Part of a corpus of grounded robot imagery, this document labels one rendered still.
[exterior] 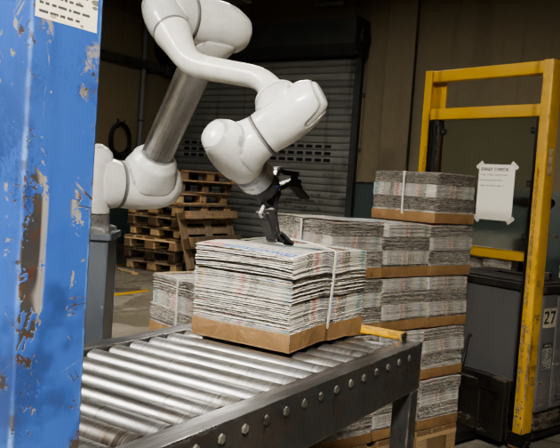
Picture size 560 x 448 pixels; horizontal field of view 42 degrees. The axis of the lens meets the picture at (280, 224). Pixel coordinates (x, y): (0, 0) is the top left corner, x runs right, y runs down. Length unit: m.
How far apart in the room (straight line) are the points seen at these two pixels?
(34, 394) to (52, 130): 0.21
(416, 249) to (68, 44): 2.64
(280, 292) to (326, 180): 8.55
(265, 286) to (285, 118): 0.39
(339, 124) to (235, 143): 8.59
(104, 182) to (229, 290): 0.72
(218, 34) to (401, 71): 7.85
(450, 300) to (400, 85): 6.65
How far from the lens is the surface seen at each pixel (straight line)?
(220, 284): 1.75
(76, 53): 0.62
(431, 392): 3.40
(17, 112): 0.60
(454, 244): 3.34
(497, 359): 3.89
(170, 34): 1.92
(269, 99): 1.61
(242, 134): 1.59
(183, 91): 2.18
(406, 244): 3.09
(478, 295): 3.92
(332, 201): 10.12
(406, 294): 3.13
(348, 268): 1.86
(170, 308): 2.65
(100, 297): 2.29
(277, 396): 1.35
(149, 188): 2.34
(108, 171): 2.31
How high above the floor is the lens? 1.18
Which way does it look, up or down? 3 degrees down
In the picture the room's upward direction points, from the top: 4 degrees clockwise
